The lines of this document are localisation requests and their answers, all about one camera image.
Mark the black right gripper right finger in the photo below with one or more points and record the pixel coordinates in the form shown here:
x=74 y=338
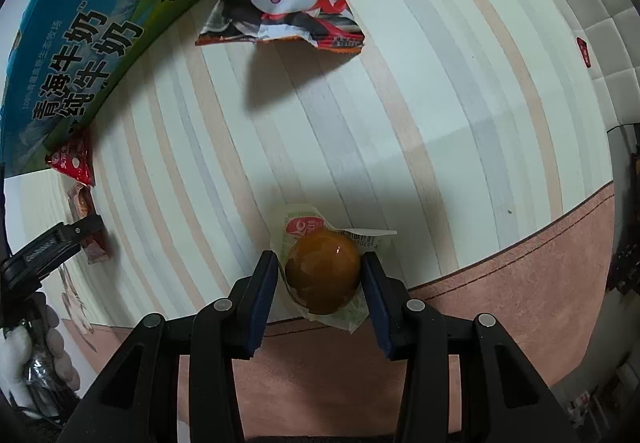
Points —
x=466 y=380

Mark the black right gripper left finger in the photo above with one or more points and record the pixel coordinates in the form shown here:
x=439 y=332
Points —
x=135 y=396

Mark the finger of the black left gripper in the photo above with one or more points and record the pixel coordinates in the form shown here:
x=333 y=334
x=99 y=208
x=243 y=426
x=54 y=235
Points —
x=74 y=234

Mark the brown snack packet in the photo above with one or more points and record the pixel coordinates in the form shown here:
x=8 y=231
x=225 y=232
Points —
x=93 y=240

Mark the braised egg clear packet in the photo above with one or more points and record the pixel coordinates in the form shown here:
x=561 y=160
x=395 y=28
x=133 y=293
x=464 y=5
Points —
x=320 y=264

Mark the small red snack packet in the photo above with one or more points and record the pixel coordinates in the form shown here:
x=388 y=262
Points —
x=74 y=159

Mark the blue green milk carton box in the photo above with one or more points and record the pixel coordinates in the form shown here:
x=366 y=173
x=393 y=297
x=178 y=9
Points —
x=124 y=71

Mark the striped cat print tablecloth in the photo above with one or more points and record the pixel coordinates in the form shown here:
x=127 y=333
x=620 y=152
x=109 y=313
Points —
x=473 y=130

